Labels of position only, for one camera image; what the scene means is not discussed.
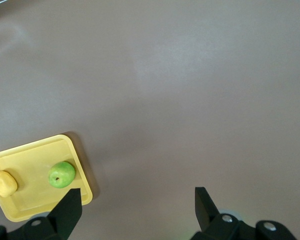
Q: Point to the green apple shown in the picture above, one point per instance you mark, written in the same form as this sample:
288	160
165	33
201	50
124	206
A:
61	175

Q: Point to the yellow potato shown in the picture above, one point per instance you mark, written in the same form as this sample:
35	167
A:
3	183

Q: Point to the yellow plastic tray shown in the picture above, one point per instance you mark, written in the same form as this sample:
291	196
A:
35	160

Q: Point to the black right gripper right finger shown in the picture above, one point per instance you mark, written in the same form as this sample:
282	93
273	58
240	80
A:
207	215

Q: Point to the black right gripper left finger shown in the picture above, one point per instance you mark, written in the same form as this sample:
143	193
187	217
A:
65	215

